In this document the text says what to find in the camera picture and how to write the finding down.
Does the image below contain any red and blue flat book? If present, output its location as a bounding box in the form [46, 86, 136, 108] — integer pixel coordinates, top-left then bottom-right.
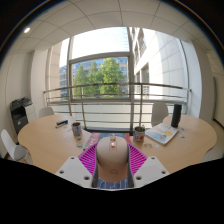
[83, 132, 133, 151]

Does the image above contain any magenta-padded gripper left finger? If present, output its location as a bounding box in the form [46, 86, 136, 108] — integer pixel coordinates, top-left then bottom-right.
[54, 143, 100, 189]

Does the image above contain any white chair with wooden legs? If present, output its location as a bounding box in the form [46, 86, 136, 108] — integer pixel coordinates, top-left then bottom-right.
[0, 128, 34, 164]

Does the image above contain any printed tin cup with pens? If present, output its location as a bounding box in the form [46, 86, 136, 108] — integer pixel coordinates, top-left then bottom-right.
[133, 125, 146, 144]

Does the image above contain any small dark blue stapler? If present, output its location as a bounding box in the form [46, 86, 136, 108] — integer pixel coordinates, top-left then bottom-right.
[55, 119, 69, 129]

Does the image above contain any white plastic chair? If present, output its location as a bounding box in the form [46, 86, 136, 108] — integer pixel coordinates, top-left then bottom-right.
[151, 101, 169, 128]
[37, 106, 55, 119]

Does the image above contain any metal balcony railing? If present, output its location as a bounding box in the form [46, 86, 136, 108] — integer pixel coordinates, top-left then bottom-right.
[43, 82, 192, 131]

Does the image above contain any black office printer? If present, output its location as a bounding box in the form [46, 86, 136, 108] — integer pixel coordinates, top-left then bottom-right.
[9, 96, 38, 135]

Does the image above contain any open white magazine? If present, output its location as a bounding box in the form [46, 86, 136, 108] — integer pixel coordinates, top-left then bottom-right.
[145, 122, 180, 146]

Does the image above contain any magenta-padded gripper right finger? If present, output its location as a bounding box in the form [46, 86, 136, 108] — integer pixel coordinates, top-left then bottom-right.
[127, 143, 171, 188]

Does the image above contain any pale pink computer mouse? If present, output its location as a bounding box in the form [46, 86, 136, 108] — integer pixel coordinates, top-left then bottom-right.
[95, 134, 130, 183]

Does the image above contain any black cylinder speaker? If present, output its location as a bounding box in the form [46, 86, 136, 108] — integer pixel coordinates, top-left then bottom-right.
[170, 103, 183, 129]

